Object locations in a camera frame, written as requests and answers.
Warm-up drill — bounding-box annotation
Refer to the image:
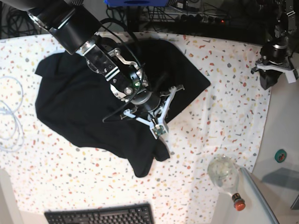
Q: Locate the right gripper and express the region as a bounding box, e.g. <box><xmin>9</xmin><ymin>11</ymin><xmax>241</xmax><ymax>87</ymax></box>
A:
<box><xmin>123</xmin><ymin>84</ymin><xmax>185</xmax><ymax>127</ymax></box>

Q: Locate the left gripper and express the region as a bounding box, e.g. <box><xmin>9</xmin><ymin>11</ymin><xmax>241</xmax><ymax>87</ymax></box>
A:
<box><xmin>251</xmin><ymin>58</ymin><xmax>299</xmax><ymax>90</ymax></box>

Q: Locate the black t-shirt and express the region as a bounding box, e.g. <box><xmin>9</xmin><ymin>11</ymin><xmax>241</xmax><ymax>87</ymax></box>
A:
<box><xmin>35</xmin><ymin>39</ymin><xmax>211</xmax><ymax>178</ymax></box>

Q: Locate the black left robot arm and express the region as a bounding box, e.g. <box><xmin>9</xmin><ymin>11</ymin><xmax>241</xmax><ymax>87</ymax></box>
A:
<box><xmin>251</xmin><ymin>0</ymin><xmax>299</xmax><ymax>90</ymax></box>

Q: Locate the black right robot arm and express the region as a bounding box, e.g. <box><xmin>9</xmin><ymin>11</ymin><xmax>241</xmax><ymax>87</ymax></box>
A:
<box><xmin>5</xmin><ymin>0</ymin><xmax>183</xmax><ymax>129</ymax></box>

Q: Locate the terrazzo pattern tablecloth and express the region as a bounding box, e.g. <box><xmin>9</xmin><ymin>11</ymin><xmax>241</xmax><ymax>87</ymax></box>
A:
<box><xmin>0</xmin><ymin>32</ymin><xmax>271</xmax><ymax>224</ymax></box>

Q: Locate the green tape roll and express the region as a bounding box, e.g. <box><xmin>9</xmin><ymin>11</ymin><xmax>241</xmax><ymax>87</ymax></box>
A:
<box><xmin>274</xmin><ymin>149</ymin><xmax>287</xmax><ymax>163</ymax></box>

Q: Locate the clear bottle with orange cap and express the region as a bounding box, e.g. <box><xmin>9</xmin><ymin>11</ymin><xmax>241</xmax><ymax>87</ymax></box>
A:
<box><xmin>207</xmin><ymin>154</ymin><xmax>246</xmax><ymax>211</ymax></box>

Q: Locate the blue box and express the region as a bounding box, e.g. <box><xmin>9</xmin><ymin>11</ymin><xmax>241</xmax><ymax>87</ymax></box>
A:
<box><xmin>104</xmin><ymin>0</ymin><xmax>177</xmax><ymax>7</ymax></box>

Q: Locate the black computer keyboard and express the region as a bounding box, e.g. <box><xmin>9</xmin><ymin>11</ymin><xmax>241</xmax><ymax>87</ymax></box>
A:
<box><xmin>44</xmin><ymin>203</ymin><xmax>154</xmax><ymax>224</ymax></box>

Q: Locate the grey metal bar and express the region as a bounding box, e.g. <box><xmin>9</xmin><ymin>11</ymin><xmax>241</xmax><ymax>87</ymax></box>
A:
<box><xmin>240</xmin><ymin>168</ymin><xmax>279</xmax><ymax>224</ymax></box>

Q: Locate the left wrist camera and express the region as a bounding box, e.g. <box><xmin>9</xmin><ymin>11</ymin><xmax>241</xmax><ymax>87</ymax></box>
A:
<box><xmin>285</xmin><ymin>69</ymin><xmax>299</xmax><ymax>84</ymax></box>

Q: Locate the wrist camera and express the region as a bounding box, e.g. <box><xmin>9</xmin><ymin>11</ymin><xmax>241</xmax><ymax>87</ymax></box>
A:
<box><xmin>150</xmin><ymin>124</ymin><xmax>168</xmax><ymax>140</ymax></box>
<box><xmin>285</xmin><ymin>69</ymin><xmax>299</xmax><ymax>84</ymax></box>

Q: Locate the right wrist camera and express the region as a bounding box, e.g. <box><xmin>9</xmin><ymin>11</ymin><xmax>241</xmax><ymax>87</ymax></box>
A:
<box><xmin>150</xmin><ymin>124</ymin><xmax>168</xmax><ymax>140</ymax></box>

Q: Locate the white coiled cable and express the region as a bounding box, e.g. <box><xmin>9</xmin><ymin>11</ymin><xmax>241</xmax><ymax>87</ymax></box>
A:
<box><xmin>0</xmin><ymin>76</ymin><xmax>25</xmax><ymax>153</ymax></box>

